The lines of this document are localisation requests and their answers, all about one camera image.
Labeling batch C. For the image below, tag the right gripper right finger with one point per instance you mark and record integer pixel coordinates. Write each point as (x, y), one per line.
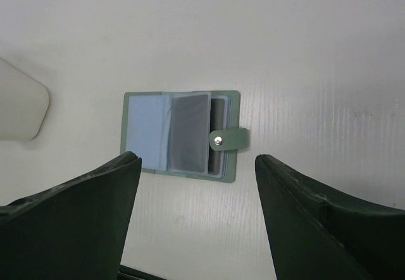
(318, 232)

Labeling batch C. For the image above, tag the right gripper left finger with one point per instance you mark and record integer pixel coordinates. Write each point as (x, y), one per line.
(75, 230)

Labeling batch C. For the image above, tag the green card holder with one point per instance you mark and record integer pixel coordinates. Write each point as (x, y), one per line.
(226, 137)

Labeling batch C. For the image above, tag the white oblong tray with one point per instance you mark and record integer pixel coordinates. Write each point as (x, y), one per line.
(24, 104)

